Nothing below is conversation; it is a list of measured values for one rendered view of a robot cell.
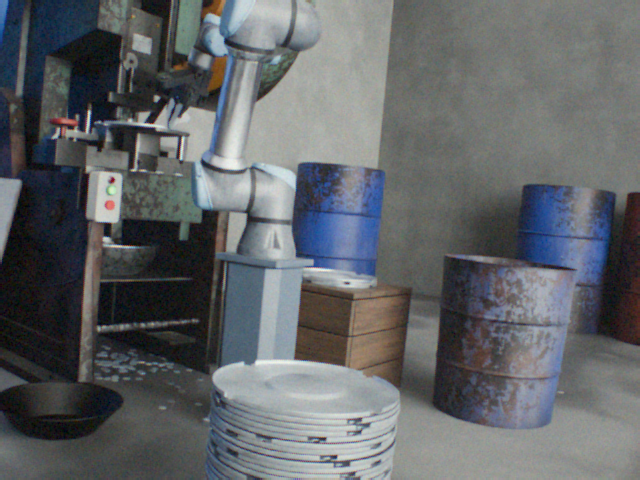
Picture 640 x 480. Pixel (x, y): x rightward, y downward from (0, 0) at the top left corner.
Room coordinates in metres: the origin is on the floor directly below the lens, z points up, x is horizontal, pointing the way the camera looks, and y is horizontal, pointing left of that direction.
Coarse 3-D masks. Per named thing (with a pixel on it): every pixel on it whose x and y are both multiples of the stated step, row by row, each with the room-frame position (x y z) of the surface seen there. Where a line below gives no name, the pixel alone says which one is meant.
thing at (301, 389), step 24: (264, 360) 1.09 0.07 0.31; (288, 360) 1.11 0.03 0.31; (216, 384) 0.93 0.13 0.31; (240, 384) 0.95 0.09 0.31; (264, 384) 0.96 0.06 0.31; (288, 384) 0.95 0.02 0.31; (312, 384) 0.97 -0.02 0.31; (336, 384) 0.98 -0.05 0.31; (360, 384) 1.02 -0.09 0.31; (384, 384) 1.03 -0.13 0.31; (264, 408) 0.83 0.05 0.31; (288, 408) 0.85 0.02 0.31; (312, 408) 0.86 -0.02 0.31; (336, 408) 0.87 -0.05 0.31; (360, 408) 0.89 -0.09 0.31; (384, 408) 0.88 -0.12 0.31
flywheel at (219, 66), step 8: (216, 0) 2.33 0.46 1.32; (224, 0) 2.32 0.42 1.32; (208, 8) 2.36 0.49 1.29; (216, 8) 2.33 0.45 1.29; (200, 24) 2.43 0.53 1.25; (184, 64) 2.48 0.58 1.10; (216, 64) 2.36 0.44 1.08; (224, 64) 2.34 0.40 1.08; (216, 72) 2.36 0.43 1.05; (224, 72) 2.28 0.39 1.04; (216, 80) 2.30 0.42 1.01; (208, 88) 2.33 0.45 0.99; (216, 88) 2.30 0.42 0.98; (208, 96) 2.40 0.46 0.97
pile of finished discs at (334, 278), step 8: (304, 272) 2.13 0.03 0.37; (312, 272) 2.16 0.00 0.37; (320, 272) 2.12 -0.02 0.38; (328, 272) 2.15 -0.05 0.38; (336, 272) 2.17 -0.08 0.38; (344, 272) 2.26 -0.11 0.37; (352, 272) 2.25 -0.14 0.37; (304, 280) 2.01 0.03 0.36; (312, 280) 2.00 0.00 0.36; (320, 280) 1.98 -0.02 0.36; (328, 280) 1.98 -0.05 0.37; (336, 280) 1.98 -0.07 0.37; (344, 280) 1.98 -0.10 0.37; (352, 280) 1.99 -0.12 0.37; (360, 280) 2.00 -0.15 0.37; (368, 280) 2.07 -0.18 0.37; (376, 280) 2.09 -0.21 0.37; (360, 288) 2.00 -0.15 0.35
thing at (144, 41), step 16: (144, 16) 2.05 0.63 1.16; (144, 32) 2.05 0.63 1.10; (160, 32) 2.10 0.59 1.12; (128, 48) 2.01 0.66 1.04; (144, 48) 2.06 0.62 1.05; (112, 64) 2.02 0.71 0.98; (128, 64) 2.00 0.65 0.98; (144, 64) 2.06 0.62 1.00; (112, 80) 2.01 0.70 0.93; (128, 80) 2.00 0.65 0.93; (144, 80) 2.03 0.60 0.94; (144, 96) 2.06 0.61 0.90
